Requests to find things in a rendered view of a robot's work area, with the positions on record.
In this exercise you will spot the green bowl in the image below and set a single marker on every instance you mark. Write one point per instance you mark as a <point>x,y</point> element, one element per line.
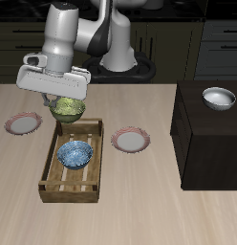
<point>68,111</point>

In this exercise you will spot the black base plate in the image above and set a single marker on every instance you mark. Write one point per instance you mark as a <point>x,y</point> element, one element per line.
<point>123,71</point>

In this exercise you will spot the white bowl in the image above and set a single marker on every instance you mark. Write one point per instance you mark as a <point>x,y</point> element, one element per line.
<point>219,99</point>

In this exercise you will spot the blue bowl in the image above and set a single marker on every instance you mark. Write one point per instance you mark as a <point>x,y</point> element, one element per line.
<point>74,155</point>

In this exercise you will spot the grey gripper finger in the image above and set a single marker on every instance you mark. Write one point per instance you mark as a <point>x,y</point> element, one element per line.
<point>45,100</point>
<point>56,100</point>

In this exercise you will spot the pink-rimmed white plate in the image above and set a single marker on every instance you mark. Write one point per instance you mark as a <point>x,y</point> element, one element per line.
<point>23,123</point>
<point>130,139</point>

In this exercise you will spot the dark wooden cabinet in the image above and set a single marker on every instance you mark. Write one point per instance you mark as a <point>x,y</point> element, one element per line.
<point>208,140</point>

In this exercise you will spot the wooden slat tray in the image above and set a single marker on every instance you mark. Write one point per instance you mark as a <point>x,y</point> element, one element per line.
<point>72,178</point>

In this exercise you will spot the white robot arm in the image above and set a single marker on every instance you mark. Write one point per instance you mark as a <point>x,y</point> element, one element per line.
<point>91,35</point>

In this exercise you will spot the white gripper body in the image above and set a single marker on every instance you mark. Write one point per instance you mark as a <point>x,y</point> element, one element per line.
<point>53,82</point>

